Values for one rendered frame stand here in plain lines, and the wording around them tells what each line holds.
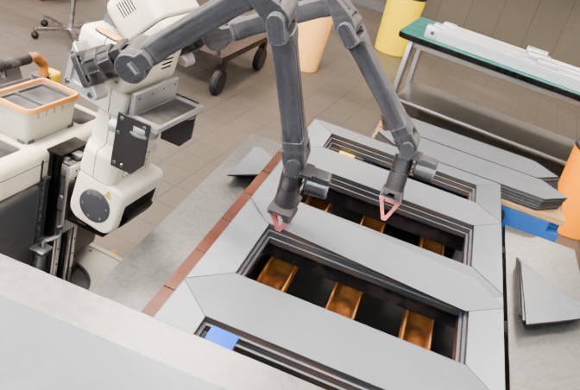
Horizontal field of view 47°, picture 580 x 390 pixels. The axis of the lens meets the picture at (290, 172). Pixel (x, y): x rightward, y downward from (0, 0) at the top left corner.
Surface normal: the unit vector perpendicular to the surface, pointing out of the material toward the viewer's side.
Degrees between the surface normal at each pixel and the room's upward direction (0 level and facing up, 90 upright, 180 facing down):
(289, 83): 105
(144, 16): 90
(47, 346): 0
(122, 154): 90
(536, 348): 0
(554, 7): 90
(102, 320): 0
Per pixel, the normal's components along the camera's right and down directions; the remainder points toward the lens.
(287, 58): -0.18, 0.66
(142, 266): 0.25, -0.86
